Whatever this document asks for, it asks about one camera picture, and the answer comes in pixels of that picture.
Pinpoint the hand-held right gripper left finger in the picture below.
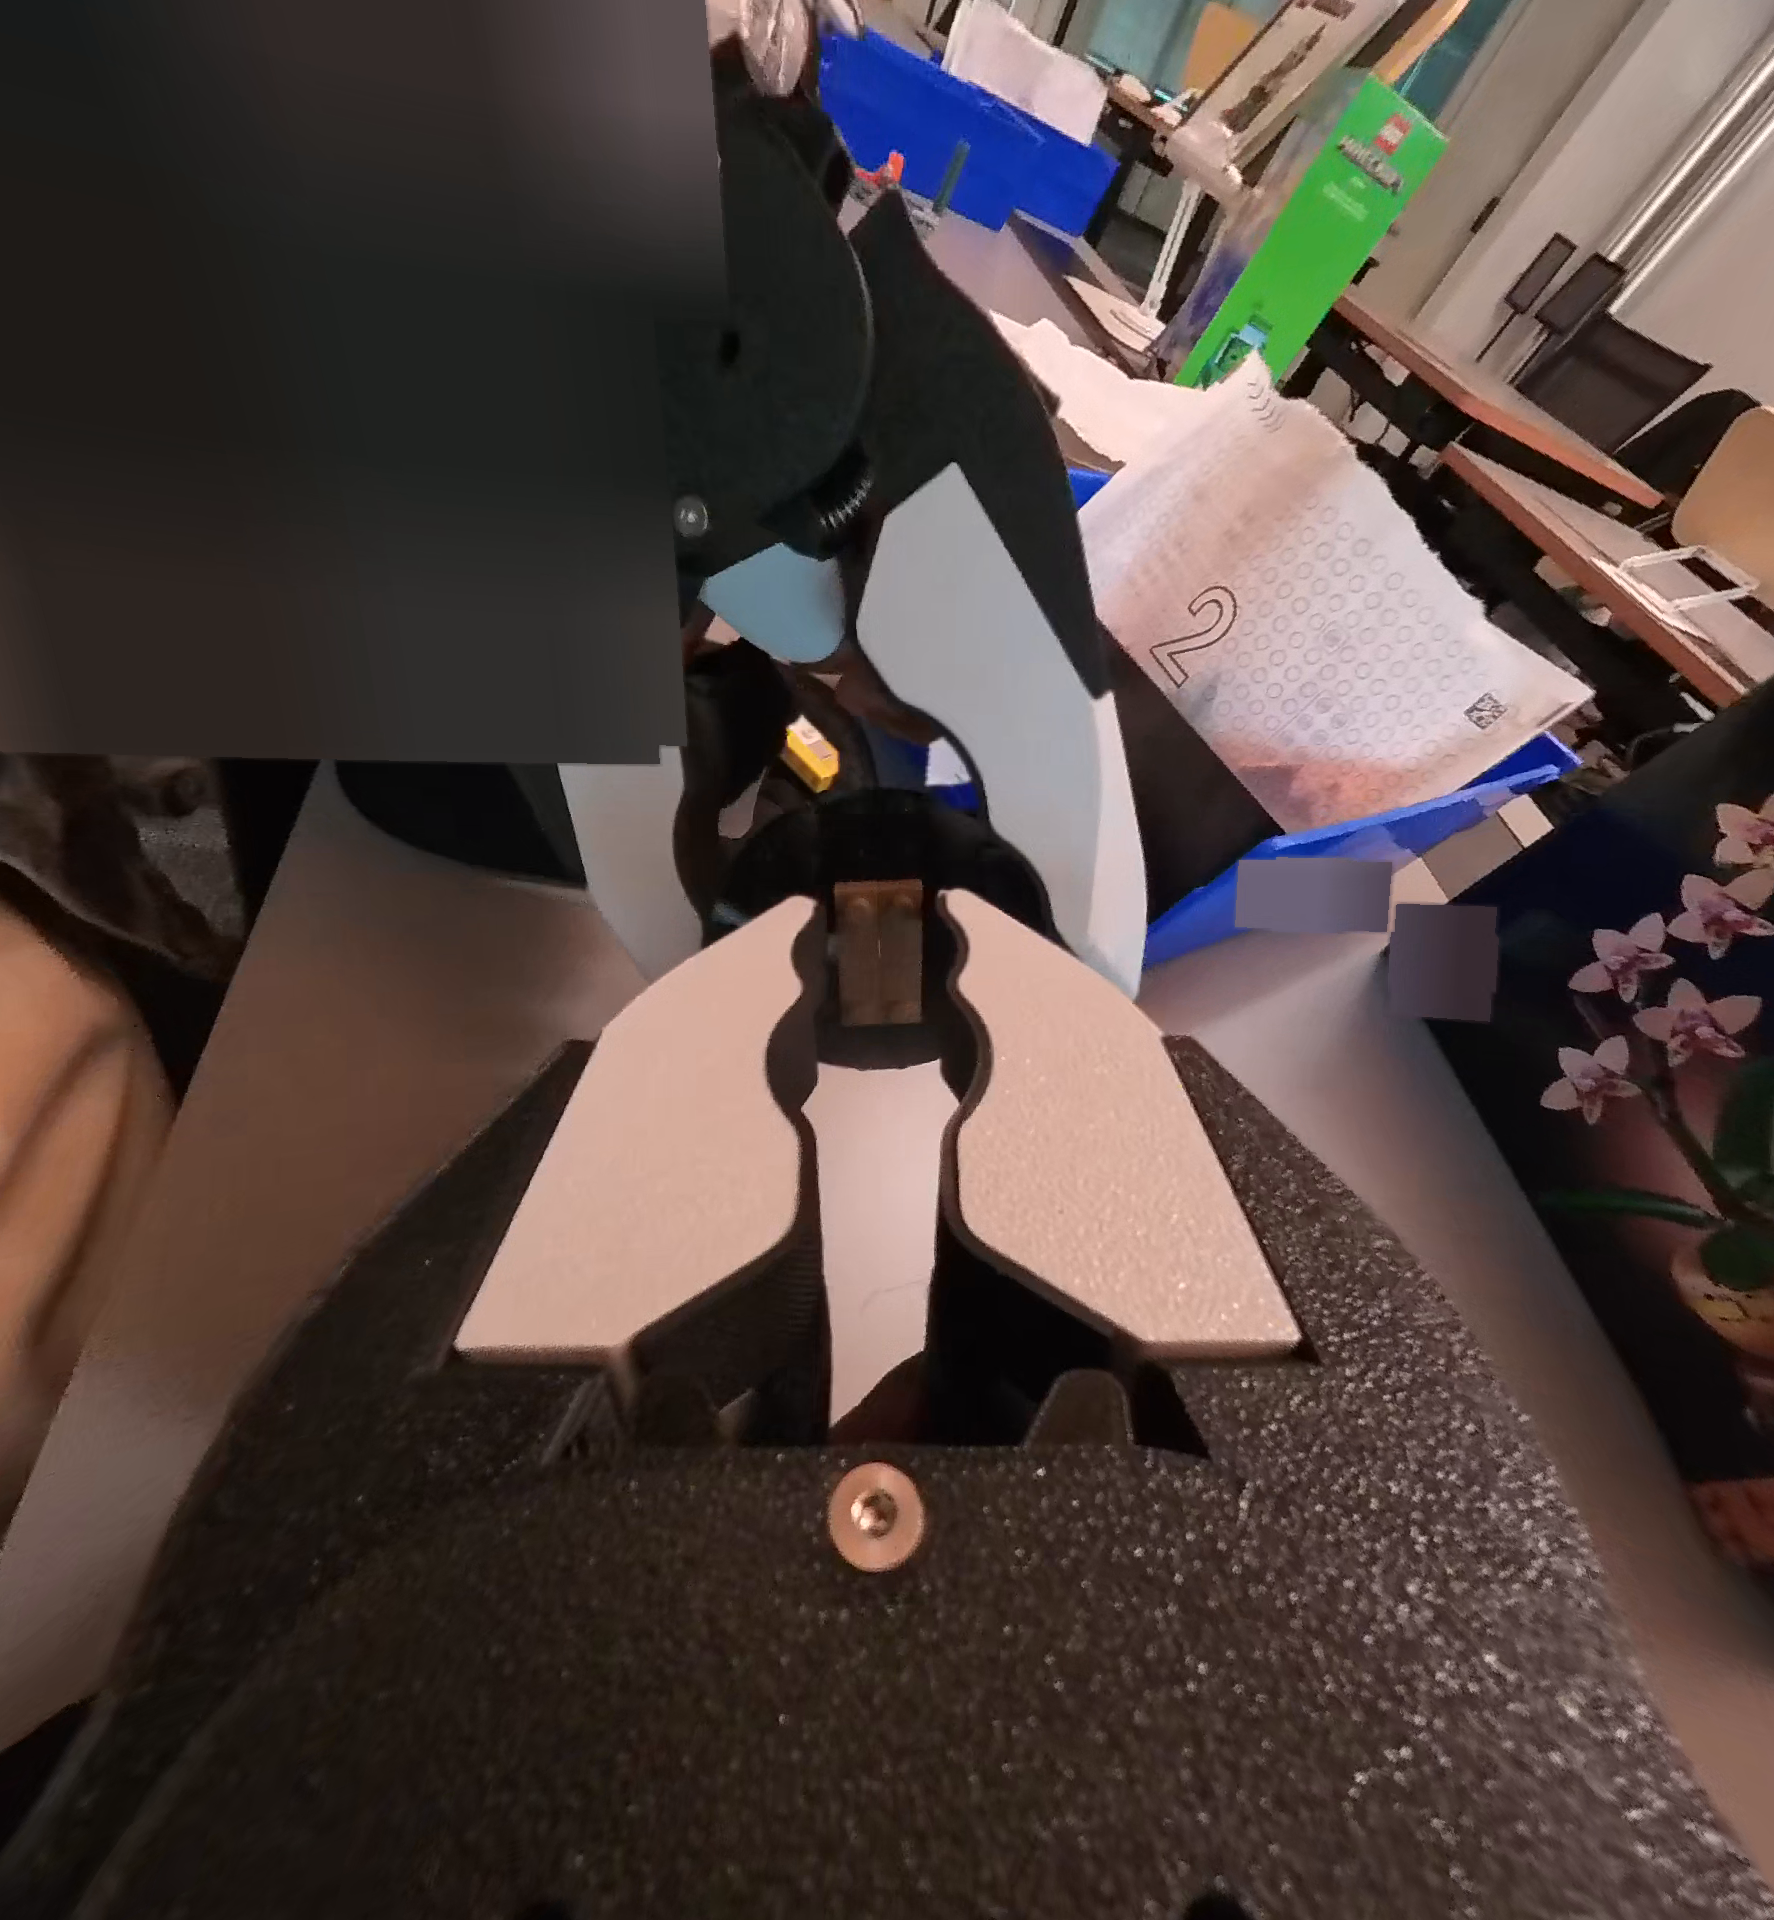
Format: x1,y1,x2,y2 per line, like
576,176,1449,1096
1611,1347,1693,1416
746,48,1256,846
455,895,829,1370

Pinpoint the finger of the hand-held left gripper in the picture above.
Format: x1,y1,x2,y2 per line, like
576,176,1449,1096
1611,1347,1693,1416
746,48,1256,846
848,458,1150,1000
557,758,711,988

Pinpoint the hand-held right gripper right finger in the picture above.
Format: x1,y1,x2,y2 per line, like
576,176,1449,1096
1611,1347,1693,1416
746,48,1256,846
934,893,1300,1368

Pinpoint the round black lego assembly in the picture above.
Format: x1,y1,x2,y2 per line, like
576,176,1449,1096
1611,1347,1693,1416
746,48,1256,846
699,791,1057,1070

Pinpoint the blue plastic bin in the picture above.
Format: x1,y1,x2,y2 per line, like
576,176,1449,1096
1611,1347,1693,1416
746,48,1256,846
815,27,1127,237
958,462,1581,972

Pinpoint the small colourful lego build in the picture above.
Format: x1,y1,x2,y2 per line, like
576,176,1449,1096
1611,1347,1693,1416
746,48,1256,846
846,139,981,234

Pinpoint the black orchid lego box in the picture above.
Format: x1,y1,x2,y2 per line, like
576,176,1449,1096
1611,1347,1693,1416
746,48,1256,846
1430,635,1774,1686

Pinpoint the green lego box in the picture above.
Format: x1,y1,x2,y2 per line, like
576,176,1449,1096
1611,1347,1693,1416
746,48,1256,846
1169,69,1453,395

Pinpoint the crumpled white paper bag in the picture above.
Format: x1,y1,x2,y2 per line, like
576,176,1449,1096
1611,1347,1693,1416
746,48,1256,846
1001,304,1214,474

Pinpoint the large printed white paper bag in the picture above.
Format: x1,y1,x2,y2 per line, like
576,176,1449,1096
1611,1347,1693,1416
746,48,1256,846
1071,358,1600,830

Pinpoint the white box stand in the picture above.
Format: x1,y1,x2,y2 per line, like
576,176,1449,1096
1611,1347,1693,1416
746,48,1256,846
1123,109,1258,327

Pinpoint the wooden table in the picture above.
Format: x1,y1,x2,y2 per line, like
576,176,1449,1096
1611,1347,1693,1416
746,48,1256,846
1325,290,1672,516
1439,439,1774,711

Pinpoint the person's beige shirt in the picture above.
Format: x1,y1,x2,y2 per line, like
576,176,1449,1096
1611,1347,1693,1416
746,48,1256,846
0,837,184,1603

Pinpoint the black office chair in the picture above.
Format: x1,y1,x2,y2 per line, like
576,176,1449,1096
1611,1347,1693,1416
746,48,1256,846
1514,313,1716,455

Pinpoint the clear acrylic stand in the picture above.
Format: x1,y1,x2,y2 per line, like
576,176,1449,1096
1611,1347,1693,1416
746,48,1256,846
1611,541,1765,621

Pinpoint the pale wooden chair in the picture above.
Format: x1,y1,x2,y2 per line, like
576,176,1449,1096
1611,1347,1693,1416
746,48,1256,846
1663,402,1774,621

